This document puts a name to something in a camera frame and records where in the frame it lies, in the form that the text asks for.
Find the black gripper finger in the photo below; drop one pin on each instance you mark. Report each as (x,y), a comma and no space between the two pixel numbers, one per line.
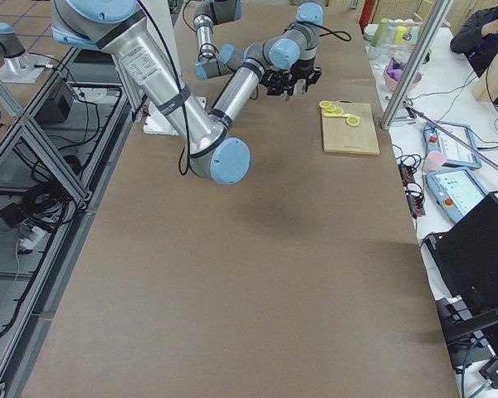
(311,77)

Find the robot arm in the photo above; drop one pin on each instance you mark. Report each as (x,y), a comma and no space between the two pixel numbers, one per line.
(119,28)
(216,37)

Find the green cup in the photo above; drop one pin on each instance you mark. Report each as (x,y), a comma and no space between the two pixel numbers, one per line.
(380,33)

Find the pink cup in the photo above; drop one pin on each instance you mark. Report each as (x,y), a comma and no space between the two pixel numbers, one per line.
(433,161)

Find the yellow plastic knife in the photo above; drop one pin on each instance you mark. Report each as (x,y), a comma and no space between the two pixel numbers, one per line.
(334,115)

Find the wooden cutting board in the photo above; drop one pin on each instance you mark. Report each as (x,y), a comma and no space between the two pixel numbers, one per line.
(338,137)

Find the pink bowl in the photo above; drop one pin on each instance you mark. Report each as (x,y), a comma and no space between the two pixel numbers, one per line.
(392,76)

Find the long reacher grabber tool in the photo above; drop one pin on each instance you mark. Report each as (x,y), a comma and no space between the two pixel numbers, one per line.
(407,105)

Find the blue teach pendant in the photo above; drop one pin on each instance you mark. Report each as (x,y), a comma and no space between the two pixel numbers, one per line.
(456,190)
(456,154)

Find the seated person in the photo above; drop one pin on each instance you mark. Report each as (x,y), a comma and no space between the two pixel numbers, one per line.
(478,39)

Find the black monitor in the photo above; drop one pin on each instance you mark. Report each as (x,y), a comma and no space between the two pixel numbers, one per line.
(467,259)

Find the aluminium frame post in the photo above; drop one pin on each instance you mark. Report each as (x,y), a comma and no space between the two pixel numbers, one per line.
(430,28)

